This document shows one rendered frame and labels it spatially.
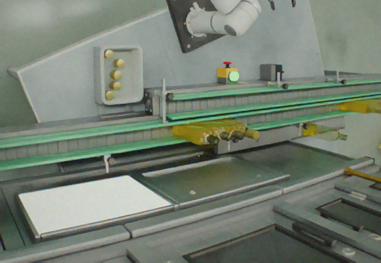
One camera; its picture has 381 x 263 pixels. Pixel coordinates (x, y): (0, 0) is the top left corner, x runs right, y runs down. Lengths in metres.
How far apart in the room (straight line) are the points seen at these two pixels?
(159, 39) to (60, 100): 0.49
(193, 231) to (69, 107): 0.74
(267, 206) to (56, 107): 0.86
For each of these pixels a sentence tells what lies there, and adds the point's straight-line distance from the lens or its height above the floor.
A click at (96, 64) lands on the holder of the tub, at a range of 1.57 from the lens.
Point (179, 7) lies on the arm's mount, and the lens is 1.74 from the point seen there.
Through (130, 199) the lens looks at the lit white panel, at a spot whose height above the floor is 1.20.
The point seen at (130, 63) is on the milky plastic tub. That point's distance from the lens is 1.64.
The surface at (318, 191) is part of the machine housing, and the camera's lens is 1.45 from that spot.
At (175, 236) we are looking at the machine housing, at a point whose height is 1.43.
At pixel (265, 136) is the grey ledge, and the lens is 1.97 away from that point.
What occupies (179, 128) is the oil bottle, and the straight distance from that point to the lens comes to 1.59.
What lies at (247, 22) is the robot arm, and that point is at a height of 1.09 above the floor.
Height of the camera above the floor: 2.26
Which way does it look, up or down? 56 degrees down
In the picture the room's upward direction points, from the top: 106 degrees clockwise
